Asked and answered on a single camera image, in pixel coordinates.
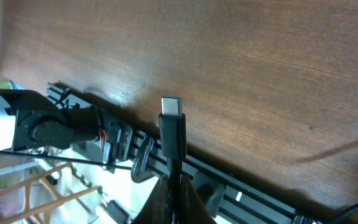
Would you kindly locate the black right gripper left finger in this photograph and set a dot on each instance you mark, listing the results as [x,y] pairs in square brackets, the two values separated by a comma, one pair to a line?
[158,208]

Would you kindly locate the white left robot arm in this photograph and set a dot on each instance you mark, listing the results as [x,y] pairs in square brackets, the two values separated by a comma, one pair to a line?
[29,120]

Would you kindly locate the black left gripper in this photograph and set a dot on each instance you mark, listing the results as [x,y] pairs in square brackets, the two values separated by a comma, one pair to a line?
[114,138]

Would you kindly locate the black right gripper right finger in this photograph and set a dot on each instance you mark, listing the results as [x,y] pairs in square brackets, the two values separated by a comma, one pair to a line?
[192,209]

